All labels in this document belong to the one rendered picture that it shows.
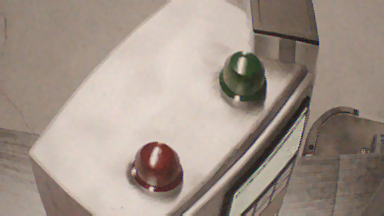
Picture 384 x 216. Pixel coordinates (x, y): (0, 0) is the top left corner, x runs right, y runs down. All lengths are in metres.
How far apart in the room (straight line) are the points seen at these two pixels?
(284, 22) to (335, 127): 1.50
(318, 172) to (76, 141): 0.79
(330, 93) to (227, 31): 1.83
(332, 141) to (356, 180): 0.75
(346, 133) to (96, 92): 1.53
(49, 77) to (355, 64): 0.83
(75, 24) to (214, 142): 1.97
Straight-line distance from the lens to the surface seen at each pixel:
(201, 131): 0.56
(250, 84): 0.56
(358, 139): 2.08
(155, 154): 0.53
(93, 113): 0.57
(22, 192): 1.28
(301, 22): 0.58
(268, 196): 0.66
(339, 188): 1.31
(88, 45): 2.46
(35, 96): 2.39
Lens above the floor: 1.94
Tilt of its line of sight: 56 degrees down
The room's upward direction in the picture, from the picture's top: 5 degrees clockwise
